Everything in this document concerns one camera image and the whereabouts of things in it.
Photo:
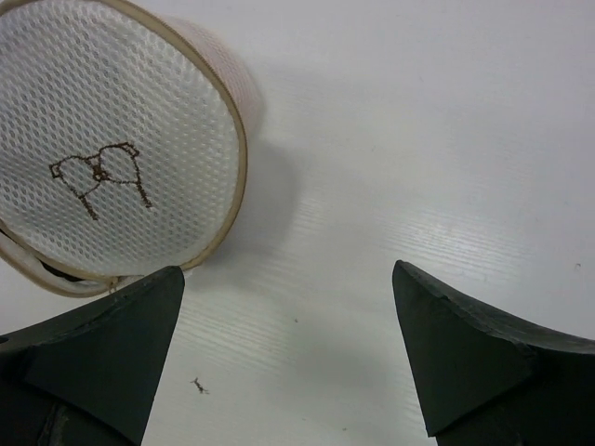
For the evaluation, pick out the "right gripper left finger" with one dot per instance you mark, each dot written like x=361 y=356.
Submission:
x=89 y=376

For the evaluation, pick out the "black bra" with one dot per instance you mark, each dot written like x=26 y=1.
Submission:
x=57 y=277

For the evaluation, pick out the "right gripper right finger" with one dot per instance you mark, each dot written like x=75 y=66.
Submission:
x=486 y=377

